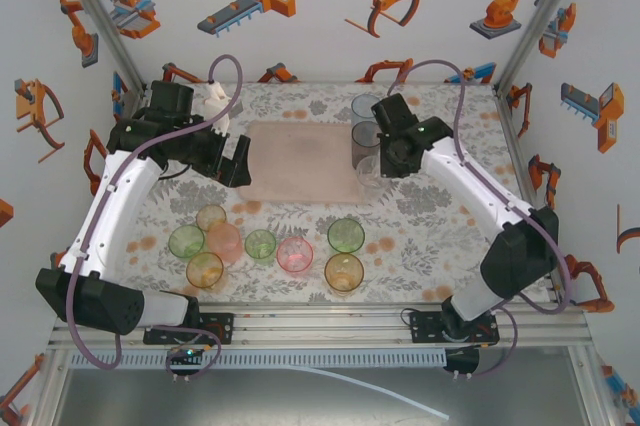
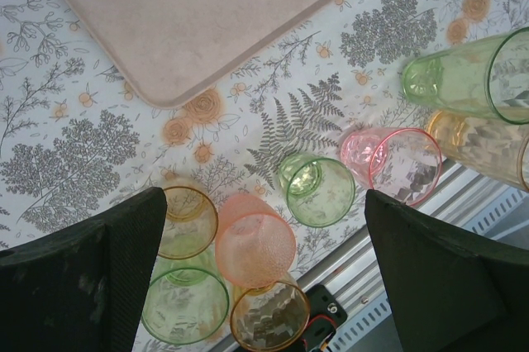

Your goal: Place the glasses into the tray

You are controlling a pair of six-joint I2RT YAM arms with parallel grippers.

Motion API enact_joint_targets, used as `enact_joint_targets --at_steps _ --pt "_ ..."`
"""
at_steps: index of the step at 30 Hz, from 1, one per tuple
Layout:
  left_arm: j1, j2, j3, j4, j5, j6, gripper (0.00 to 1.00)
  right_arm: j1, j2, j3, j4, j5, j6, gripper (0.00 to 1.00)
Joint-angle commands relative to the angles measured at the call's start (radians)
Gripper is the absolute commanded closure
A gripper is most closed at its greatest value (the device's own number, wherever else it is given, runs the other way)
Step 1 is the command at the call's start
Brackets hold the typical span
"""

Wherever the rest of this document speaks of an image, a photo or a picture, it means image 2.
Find aluminium frame base rails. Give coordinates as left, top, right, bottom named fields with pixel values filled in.
left=222, top=160, right=529, bottom=352

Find pink rectangular tray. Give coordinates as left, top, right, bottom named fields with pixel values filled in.
left=28, top=0, right=400, bottom=112

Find red wire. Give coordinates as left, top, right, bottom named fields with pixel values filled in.
left=303, top=314, right=346, bottom=347

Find pink plastic glass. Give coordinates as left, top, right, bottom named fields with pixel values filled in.
left=340, top=127, right=443, bottom=208

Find amber faceted plastic glass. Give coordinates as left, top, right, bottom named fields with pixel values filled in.
left=425, top=110, right=529, bottom=193
left=229, top=271, right=311, bottom=351

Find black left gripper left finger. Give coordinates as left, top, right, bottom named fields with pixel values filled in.
left=0, top=186, right=168, bottom=352

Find small green plastic glass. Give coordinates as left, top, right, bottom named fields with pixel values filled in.
left=277, top=152, right=356, bottom=229

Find salmon textured plastic glass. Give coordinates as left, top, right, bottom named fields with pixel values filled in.
left=214, top=193, right=298, bottom=289

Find white slotted cable duct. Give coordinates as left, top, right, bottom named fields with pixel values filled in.
left=328, top=197, right=529, bottom=352

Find amber smooth plastic glass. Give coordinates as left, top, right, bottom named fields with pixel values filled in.
left=159, top=185, right=219, bottom=261

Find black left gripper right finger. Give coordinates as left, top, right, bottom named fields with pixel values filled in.
left=365, top=188, right=529, bottom=352

